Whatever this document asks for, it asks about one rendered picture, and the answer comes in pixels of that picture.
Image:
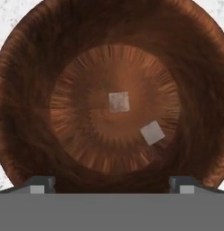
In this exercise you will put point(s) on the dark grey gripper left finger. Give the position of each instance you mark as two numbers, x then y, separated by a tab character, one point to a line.
41	182

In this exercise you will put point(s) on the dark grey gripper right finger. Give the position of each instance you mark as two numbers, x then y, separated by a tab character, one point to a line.
181	182

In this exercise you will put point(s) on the white ice cube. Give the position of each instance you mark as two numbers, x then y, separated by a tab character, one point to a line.
119	102
152	132

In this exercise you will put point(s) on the brown wooden bowl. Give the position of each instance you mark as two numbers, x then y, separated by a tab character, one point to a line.
86	75

